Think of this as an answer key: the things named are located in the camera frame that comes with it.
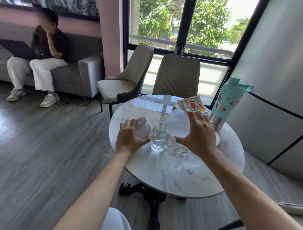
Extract person's left hand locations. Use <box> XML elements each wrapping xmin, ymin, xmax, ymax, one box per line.
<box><xmin>115</xmin><ymin>119</ymin><xmax>152</xmax><ymax>156</ymax></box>

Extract person's right hand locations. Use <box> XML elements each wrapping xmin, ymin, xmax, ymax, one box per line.
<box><xmin>175</xmin><ymin>110</ymin><xmax>220</xmax><ymax>162</ymax></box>

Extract translucent white bowl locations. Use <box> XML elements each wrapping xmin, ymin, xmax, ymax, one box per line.
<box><xmin>165</xmin><ymin>109</ymin><xmax>191</xmax><ymax>138</ymax></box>

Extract person's right forearm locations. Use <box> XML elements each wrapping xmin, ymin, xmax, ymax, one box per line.
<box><xmin>204</xmin><ymin>150</ymin><xmax>303</xmax><ymax>230</ymax></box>

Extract person's left forearm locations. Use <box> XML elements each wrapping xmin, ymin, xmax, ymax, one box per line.
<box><xmin>53</xmin><ymin>149</ymin><xmax>143</xmax><ymax>230</ymax></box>

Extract clear glass mug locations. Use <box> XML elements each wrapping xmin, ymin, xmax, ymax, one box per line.
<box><xmin>150</xmin><ymin>124</ymin><xmax>170</xmax><ymax>152</ymax></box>

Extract colourful cartoon card box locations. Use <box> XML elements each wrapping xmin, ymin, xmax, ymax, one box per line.
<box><xmin>177</xmin><ymin>95</ymin><xmax>209</xmax><ymax>114</ymax></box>

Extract steel bottle with teal sleeve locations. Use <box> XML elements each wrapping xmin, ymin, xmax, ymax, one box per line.
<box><xmin>208</xmin><ymin>77</ymin><xmax>254</xmax><ymax>133</ymax></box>

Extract black ornate table base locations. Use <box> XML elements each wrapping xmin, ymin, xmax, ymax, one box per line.
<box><xmin>119</xmin><ymin>182</ymin><xmax>171</xmax><ymax>230</ymax></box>

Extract beige quilted chair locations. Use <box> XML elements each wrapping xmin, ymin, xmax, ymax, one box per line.
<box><xmin>152</xmin><ymin>54</ymin><xmax>201</xmax><ymax>99</ymax></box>

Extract beige chair with dark shell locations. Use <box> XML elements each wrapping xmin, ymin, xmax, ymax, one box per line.
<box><xmin>97</xmin><ymin>43</ymin><xmax>155</xmax><ymax>119</ymax></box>

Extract person's white trouser leg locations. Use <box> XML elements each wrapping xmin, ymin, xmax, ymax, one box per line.
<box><xmin>101</xmin><ymin>207</ymin><xmax>132</xmax><ymax>230</ymax></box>

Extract grey fabric sofa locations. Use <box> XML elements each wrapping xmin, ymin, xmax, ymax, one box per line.
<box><xmin>0</xmin><ymin>22</ymin><xmax>104</xmax><ymax>99</ymax></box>

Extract green trees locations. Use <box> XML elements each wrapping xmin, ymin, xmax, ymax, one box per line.
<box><xmin>138</xmin><ymin>0</ymin><xmax>251</xmax><ymax>57</ymax></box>

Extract grey seat cushion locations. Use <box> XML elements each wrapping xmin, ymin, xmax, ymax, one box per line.
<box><xmin>276</xmin><ymin>202</ymin><xmax>303</xmax><ymax>216</ymax></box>

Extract black laptop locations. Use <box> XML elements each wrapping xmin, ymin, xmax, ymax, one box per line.
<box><xmin>0</xmin><ymin>39</ymin><xmax>49</xmax><ymax>61</ymax></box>

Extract black cable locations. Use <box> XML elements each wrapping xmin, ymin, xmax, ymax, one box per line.
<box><xmin>53</xmin><ymin>94</ymin><xmax>98</xmax><ymax>107</ymax></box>

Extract black window frame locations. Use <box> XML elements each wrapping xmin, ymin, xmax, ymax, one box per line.
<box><xmin>123</xmin><ymin>0</ymin><xmax>270</xmax><ymax>107</ymax></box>

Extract black framed wall picture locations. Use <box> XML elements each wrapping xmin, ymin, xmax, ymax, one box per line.
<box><xmin>0</xmin><ymin>0</ymin><xmax>101</xmax><ymax>23</ymax></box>

